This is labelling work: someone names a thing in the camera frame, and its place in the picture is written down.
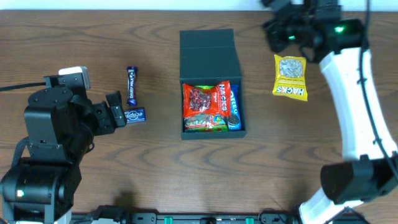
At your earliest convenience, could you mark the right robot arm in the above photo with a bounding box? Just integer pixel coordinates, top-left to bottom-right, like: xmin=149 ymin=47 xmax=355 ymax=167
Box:
xmin=263 ymin=1 xmax=397 ymax=223

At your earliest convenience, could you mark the dark green open box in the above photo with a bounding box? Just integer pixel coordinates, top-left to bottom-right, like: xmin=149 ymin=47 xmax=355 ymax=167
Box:
xmin=180 ymin=29 xmax=247 ymax=140

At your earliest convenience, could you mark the purple Dairy Milk bar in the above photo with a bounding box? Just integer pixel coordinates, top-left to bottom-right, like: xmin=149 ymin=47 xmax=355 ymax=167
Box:
xmin=126 ymin=66 xmax=137 ymax=106

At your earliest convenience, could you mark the Haribo gummy bag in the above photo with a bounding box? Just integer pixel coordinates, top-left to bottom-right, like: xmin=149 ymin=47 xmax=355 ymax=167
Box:
xmin=183 ymin=86 xmax=228 ymax=133

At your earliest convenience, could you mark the blue Oreo cookie pack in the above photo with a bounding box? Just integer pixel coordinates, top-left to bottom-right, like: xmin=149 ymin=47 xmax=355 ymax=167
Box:
xmin=227 ymin=85 xmax=242 ymax=131

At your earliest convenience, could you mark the red Hacks candy bag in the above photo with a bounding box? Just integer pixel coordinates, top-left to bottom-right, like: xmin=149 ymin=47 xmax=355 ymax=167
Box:
xmin=183 ymin=81 xmax=231 ymax=118

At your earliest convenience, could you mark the yellow Hacks candy bag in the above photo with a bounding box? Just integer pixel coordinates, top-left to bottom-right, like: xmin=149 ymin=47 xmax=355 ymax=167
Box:
xmin=272 ymin=55 xmax=308 ymax=101

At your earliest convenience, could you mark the blue Eclipse mints box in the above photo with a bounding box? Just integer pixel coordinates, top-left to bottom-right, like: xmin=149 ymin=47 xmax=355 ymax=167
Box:
xmin=124 ymin=108 xmax=146 ymax=124

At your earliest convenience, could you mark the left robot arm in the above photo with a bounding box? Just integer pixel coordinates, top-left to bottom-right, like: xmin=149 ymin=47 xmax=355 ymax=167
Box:
xmin=1 ymin=73 xmax=127 ymax=223

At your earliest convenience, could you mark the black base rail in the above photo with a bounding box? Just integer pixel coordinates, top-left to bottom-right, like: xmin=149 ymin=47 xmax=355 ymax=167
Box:
xmin=70 ymin=205 xmax=300 ymax=224

